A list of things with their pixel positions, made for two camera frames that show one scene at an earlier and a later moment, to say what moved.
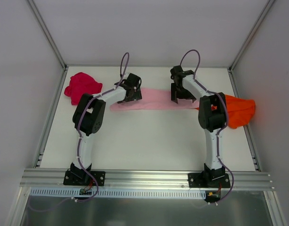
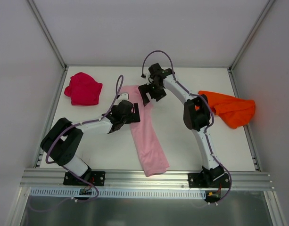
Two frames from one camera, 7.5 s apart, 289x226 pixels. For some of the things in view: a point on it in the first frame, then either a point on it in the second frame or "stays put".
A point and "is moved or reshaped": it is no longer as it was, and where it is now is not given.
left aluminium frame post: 47,34 stays put
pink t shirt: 155,99 is moved or reshaped
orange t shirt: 240,111 stays put
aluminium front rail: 144,179 stays put
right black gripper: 182,93 to 150,90
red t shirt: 81,83 stays put
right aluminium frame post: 268,5 stays put
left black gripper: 134,94 to 136,112
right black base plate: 207,180 stays put
